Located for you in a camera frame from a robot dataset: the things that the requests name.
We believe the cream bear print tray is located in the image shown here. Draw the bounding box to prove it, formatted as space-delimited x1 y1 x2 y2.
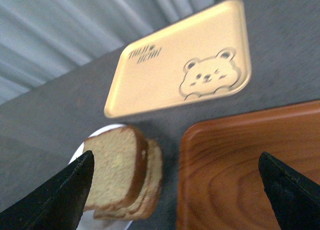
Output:
104 0 252 118

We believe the brown wooden tray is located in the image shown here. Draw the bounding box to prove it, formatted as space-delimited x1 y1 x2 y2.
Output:
176 101 320 230

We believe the grey pleated curtain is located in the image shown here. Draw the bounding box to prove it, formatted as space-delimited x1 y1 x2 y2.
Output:
0 0 224 105

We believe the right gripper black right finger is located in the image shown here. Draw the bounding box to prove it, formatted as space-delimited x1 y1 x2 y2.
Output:
258 152 320 230

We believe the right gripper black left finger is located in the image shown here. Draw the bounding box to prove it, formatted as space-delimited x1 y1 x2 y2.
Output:
0 151 95 230

